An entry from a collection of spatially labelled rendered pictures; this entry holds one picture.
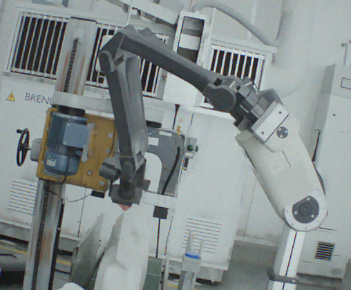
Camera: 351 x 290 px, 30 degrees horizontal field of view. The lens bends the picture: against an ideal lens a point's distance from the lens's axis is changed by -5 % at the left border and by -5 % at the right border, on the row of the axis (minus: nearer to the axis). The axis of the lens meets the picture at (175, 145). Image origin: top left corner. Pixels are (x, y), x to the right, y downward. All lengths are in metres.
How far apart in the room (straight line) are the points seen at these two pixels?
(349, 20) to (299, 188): 5.13
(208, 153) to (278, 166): 3.55
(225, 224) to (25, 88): 2.04
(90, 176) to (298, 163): 1.13
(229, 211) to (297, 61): 1.45
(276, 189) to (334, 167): 4.37
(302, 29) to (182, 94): 1.48
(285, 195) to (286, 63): 3.89
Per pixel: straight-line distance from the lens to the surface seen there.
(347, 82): 6.60
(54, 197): 3.11
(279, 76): 6.06
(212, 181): 5.74
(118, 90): 2.17
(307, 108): 7.11
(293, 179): 2.23
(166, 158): 2.98
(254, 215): 7.12
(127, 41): 2.09
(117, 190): 2.41
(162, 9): 5.40
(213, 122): 5.70
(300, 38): 6.12
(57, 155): 2.82
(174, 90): 5.20
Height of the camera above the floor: 1.45
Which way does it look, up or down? 3 degrees down
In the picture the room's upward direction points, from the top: 11 degrees clockwise
